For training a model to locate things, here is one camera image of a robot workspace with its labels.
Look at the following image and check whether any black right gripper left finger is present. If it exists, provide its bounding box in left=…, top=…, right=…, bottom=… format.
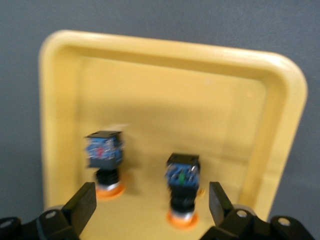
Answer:
left=36, top=182, right=98, bottom=240

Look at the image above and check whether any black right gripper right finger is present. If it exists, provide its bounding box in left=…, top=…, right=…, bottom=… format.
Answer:
left=202, top=181, right=255, bottom=240

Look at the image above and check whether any yellow push button green-marked block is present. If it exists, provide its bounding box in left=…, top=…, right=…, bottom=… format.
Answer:
left=166, top=152, right=206, bottom=230

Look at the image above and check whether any yellow push button red-marked block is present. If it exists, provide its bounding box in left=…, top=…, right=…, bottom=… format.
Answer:
left=83, top=129, right=127, bottom=200

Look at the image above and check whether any yellow plastic tray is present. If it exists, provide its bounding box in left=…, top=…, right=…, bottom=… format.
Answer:
left=38, top=29, right=308, bottom=227

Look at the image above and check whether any dark grey table mat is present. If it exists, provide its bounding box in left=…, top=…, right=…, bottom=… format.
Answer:
left=0, top=0, right=320, bottom=240

